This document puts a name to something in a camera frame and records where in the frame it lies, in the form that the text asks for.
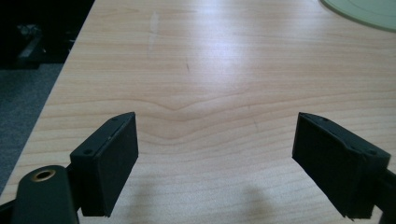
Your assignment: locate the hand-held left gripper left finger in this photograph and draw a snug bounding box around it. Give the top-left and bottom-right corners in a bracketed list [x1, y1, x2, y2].
[69, 111, 139, 217]

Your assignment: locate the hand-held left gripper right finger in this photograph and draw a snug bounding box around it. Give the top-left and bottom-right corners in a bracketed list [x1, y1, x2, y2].
[291, 111, 392, 219]

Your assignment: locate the dark metal stand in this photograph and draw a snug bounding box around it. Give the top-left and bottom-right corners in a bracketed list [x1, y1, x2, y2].
[12, 23, 45, 70]

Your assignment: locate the pale green round plate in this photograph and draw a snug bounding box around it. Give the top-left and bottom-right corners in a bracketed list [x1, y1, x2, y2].
[319, 0, 396, 33]

